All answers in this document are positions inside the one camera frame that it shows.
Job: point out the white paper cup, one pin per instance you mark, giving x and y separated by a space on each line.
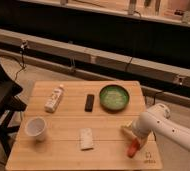
36 128

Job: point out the white plastic bottle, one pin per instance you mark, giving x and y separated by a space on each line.
54 99

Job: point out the white folded cloth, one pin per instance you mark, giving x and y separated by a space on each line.
86 139

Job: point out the black office chair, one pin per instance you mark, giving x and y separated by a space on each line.
9 104

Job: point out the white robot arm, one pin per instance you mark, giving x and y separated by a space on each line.
154 119

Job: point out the green bowl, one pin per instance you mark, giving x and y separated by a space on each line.
114 97

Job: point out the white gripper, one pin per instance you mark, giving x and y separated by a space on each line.
135 130

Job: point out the black remote control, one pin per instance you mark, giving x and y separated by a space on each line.
89 103

